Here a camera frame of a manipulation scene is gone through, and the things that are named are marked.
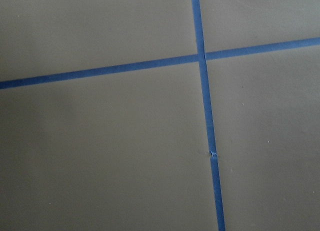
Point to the vertical blue tape left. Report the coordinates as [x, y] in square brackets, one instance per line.
[208, 114]

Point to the horizontal blue tape left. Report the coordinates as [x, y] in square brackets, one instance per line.
[179, 60]

